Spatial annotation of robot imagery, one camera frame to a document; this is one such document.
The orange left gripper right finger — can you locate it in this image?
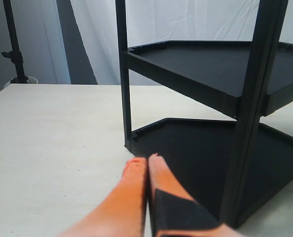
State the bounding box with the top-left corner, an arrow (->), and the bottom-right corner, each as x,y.
148,154 -> 240,237

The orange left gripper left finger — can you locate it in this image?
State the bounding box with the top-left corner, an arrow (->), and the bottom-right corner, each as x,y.
59,158 -> 146,237

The black tiered shelf rack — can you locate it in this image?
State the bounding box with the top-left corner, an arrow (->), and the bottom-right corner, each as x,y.
115,0 -> 293,228

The white backdrop curtain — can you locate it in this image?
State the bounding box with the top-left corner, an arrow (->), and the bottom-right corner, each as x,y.
17,0 -> 293,86

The black light stand pole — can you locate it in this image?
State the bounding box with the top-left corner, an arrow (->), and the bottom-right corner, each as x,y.
1,0 -> 29,83

